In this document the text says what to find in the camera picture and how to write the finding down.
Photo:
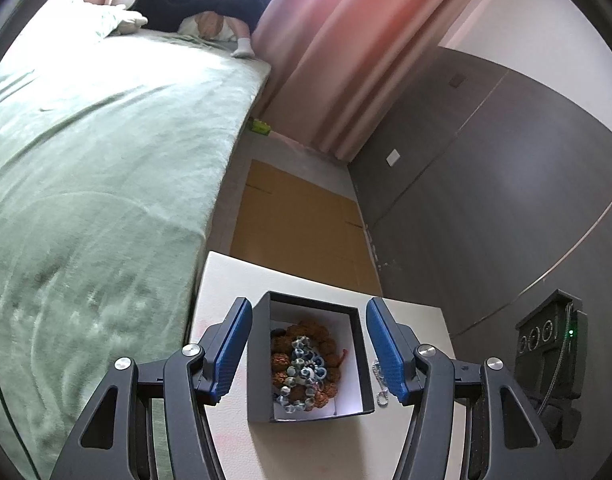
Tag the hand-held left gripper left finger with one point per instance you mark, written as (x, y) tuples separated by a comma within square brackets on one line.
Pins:
[(231, 350)]

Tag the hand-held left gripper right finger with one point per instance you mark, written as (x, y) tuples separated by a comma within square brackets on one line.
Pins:
[(385, 355)]

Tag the black cardboard box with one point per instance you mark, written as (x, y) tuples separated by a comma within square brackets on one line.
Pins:
[(260, 360)]

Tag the cardboard sheet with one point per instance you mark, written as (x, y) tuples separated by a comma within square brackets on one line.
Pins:
[(296, 230)]

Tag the small green toy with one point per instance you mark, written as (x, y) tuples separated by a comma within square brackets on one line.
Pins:
[(261, 127)]

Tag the bed with green blanket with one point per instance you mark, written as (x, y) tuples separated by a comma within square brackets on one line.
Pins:
[(111, 160)]

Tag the wide pink curtain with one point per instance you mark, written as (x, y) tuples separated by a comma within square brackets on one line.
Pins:
[(356, 60)]

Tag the white sock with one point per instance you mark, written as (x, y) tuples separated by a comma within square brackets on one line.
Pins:
[(244, 47)]

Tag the brown and white plush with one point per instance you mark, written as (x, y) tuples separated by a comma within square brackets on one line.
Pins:
[(208, 25)]

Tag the cream pillow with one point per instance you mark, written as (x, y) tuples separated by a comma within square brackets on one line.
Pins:
[(128, 22)]

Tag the person lying on bed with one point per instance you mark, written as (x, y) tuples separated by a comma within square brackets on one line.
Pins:
[(201, 2)]

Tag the green duvet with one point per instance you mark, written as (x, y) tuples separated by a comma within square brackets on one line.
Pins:
[(93, 17)]

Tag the white wall socket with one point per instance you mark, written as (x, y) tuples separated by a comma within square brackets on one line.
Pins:
[(393, 157)]

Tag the dark wall switch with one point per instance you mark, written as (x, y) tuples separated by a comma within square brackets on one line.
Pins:
[(456, 80)]

